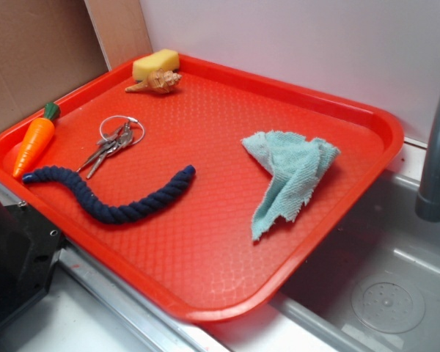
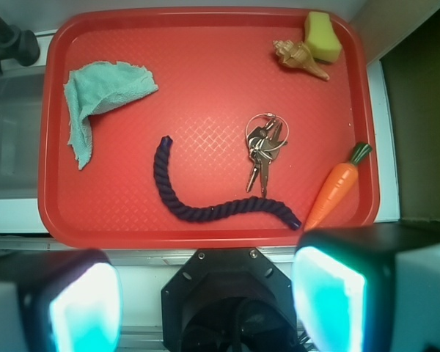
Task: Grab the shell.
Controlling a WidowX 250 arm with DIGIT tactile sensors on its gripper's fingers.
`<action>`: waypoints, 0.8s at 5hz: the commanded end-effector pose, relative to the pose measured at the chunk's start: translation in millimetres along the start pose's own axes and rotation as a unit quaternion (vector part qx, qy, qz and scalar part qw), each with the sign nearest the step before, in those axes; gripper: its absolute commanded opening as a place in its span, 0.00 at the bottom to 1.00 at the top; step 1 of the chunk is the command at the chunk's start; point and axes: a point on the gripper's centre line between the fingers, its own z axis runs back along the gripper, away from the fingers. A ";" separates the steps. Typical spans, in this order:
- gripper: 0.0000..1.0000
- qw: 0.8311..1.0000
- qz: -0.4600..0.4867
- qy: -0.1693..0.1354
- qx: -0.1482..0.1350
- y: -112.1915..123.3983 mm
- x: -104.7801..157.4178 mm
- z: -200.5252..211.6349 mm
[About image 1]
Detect red plastic tray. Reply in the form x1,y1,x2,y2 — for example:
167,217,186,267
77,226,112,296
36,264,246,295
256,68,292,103
0,56,403,323

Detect orange toy carrot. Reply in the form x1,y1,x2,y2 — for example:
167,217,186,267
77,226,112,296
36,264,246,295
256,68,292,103
12,103,61,179

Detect yellow sponge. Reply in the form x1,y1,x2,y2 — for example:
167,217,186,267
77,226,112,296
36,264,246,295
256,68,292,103
132,48,180,81

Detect light blue cloth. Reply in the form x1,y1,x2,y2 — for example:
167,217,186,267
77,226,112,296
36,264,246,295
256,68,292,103
241,131,340,242

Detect silver keys on ring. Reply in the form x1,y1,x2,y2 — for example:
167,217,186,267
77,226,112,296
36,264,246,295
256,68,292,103
76,115,146,180

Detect tan spiral seashell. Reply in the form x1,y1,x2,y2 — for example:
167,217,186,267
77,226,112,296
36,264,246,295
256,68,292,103
125,69,183,94

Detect navy blue twisted rope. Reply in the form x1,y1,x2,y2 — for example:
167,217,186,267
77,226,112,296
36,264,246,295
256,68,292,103
21,164,197,225

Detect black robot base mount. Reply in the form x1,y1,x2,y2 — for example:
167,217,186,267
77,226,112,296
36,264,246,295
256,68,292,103
0,202,62,329

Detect brown cardboard panel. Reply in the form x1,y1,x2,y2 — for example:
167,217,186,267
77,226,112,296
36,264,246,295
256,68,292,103
0,1,107,133

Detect grey toy sink basin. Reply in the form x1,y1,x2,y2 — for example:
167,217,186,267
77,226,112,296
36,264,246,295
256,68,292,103
208,172,440,351

